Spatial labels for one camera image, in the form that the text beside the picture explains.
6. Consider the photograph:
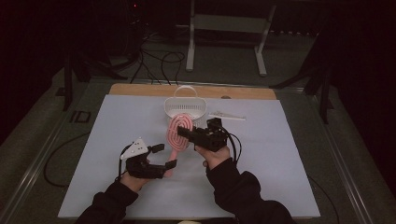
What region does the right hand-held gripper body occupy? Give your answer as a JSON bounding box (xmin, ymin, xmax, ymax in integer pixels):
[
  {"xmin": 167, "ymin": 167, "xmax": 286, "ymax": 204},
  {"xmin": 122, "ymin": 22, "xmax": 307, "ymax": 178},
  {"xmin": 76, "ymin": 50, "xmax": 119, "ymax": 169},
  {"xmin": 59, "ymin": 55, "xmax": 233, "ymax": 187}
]
[{"xmin": 186, "ymin": 110, "xmax": 247, "ymax": 153}]

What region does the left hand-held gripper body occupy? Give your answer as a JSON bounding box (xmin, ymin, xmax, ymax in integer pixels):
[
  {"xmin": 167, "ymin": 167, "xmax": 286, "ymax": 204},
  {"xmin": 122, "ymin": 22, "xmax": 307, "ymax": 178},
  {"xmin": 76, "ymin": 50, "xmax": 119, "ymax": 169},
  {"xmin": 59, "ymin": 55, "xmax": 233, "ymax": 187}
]
[{"xmin": 120, "ymin": 137, "xmax": 168, "ymax": 180}]

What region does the pink hairbrush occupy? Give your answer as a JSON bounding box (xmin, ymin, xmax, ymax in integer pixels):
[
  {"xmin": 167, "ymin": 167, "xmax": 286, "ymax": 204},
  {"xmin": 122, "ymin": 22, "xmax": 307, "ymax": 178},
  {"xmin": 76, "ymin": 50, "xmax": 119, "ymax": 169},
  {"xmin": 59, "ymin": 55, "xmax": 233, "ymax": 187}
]
[{"xmin": 163, "ymin": 112, "xmax": 194, "ymax": 179}]

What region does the white perforated basket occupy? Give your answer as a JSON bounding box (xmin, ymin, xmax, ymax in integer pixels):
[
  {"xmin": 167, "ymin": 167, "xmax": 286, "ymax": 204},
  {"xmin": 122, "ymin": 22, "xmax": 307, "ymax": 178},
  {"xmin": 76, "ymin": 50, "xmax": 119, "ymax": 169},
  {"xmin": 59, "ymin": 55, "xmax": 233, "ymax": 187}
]
[{"xmin": 163, "ymin": 85, "xmax": 207, "ymax": 129}]

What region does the person's right hand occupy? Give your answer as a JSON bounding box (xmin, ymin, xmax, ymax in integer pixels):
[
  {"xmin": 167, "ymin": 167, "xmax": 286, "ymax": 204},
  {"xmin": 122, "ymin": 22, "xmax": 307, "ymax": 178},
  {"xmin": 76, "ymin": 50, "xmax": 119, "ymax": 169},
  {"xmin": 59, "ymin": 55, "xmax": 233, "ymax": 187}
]
[{"xmin": 194, "ymin": 145, "xmax": 232, "ymax": 171}]

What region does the person's left hand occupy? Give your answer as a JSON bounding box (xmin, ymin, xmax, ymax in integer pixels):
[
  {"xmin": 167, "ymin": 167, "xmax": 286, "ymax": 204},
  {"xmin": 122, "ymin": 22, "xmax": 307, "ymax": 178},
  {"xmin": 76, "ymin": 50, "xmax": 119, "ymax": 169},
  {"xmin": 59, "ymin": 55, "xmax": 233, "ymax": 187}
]
[{"xmin": 120, "ymin": 172, "xmax": 151, "ymax": 194}]

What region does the light blue table mat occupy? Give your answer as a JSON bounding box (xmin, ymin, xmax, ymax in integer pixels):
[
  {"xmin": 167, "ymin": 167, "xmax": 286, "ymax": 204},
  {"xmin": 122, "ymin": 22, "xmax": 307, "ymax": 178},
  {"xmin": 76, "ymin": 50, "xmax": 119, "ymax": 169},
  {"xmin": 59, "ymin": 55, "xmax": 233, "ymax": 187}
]
[{"xmin": 57, "ymin": 93, "xmax": 321, "ymax": 220}]

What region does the black metal stand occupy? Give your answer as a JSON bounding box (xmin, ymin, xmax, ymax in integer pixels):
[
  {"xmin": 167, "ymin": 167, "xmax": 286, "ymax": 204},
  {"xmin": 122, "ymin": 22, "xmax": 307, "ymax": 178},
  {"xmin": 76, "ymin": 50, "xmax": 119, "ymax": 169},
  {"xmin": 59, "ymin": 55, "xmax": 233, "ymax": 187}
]
[
  {"xmin": 55, "ymin": 50, "xmax": 129, "ymax": 112},
  {"xmin": 269, "ymin": 31, "xmax": 334, "ymax": 125}
]

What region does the white metal stand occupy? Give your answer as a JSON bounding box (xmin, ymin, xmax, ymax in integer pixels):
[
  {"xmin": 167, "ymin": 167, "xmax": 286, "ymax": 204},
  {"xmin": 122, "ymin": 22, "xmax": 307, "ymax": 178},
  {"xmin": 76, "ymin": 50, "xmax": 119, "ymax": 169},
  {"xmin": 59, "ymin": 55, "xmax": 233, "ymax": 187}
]
[{"xmin": 185, "ymin": 0, "xmax": 277, "ymax": 77}]

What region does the left hand-held gripper cable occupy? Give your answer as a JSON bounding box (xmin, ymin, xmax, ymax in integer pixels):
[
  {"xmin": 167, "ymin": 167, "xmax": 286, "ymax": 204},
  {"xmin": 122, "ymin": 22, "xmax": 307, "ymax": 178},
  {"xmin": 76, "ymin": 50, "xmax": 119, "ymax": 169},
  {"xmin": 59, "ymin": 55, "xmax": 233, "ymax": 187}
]
[{"xmin": 117, "ymin": 143, "xmax": 134, "ymax": 182}]

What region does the hand-held gripper cable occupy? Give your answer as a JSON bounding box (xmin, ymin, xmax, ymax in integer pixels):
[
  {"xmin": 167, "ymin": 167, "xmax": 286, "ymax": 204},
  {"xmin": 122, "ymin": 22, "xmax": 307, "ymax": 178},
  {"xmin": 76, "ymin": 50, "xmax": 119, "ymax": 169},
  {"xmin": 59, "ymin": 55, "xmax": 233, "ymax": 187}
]
[
  {"xmin": 117, "ymin": 143, "xmax": 134, "ymax": 182},
  {"xmin": 218, "ymin": 124, "xmax": 243, "ymax": 164}
]

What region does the right hand-held gripper cable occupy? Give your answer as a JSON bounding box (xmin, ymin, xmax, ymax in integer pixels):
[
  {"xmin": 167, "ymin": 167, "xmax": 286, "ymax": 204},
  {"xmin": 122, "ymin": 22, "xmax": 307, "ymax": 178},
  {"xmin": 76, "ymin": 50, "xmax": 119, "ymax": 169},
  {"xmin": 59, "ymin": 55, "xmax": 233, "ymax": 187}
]
[{"xmin": 218, "ymin": 124, "xmax": 243, "ymax": 164}]

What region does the black looped floor cable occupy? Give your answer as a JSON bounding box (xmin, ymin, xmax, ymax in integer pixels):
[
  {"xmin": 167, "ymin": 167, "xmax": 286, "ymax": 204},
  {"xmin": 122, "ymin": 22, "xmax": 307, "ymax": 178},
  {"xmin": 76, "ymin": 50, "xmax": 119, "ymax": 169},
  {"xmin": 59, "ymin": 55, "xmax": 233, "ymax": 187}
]
[{"xmin": 160, "ymin": 50, "xmax": 187, "ymax": 86}]

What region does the long black floor cable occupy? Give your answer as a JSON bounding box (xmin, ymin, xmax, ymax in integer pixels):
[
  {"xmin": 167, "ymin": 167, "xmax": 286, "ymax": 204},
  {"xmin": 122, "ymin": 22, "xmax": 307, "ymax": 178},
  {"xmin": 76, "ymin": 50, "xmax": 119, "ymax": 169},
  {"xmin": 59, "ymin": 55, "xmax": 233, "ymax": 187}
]
[{"xmin": 43, "ymin": 132, "xmax": 92, "ymax": 189}]

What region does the metal floor rail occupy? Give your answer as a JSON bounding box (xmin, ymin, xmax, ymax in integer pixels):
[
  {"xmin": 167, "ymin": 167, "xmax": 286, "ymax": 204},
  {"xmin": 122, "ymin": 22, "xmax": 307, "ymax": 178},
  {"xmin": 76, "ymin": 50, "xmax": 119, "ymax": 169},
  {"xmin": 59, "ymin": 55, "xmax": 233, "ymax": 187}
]
[
  {"xmin": 303, "ymin": 88, "xmax": 375, "ymax": 224},
  {"xmin": 0, "ymin": 81, "xmax": 104, "ymax": 224}
]

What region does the thin black floor cable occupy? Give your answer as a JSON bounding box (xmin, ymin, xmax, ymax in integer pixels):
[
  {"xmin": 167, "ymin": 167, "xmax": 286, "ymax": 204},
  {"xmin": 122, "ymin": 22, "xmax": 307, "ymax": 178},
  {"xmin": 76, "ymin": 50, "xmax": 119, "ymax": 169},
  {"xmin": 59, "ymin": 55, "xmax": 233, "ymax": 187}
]
[{"xmin": 307, "ymin": 176, "xmax": 341, "ymax": 224}]

